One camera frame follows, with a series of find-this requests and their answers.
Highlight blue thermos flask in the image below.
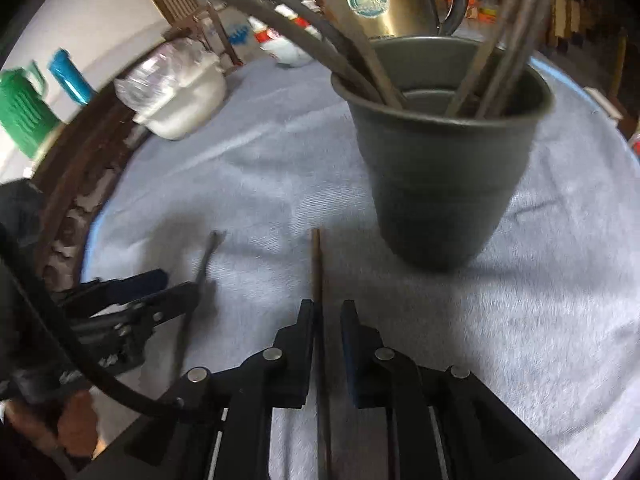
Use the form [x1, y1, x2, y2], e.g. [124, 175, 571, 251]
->
[47, 48, 97, 107]

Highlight green thermos flask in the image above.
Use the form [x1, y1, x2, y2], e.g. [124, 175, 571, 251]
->
[0, 59, 64, 159]

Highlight white pot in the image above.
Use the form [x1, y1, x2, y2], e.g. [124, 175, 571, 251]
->
[134, 62, 229, 141]

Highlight blue table cover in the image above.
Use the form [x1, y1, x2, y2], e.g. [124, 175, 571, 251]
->
[79, 55, 640, 283]

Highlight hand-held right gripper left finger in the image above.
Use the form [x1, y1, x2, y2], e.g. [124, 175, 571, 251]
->
[124, 299, 317, 480]

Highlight carved wooden chair back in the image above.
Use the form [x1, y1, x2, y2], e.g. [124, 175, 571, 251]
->
[164, 1, 242, 73]

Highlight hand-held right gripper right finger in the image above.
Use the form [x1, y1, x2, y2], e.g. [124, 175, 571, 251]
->
[341, 299, 577, 480]

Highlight black cable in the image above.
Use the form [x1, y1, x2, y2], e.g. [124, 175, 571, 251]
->
[0, 225, 187, 412]

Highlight person's left hand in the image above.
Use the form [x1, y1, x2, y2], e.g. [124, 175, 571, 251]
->
[6, 391, 99, 457]

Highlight gold electric kettle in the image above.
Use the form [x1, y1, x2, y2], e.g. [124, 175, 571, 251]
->
[319, 0, 471, 42]

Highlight grey utensil holder cup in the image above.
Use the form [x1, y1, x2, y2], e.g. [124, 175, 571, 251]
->
[330, 35, 554, 272]

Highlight bunch of dark chopsticks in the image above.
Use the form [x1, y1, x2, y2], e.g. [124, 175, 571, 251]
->
[114, 0, 557, 120]

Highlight grey tablecloth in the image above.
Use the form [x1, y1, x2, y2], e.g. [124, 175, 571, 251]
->
[81, 54, 640, 480]

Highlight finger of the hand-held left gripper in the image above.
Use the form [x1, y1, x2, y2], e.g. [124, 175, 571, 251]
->
[74, 281, 202, 342]
[51, 268, 169, 317]

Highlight orange cardboard box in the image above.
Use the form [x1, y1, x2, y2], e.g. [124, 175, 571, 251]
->
[466, 0, 499, 22]

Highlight clear plastic bag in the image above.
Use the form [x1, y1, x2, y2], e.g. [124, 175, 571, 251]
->
[113, 41, 222, 112]

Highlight dark metal chopstick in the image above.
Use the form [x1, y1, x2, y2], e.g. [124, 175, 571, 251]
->
[310, 228, 334, 480]
[171, 229, 227, 382]

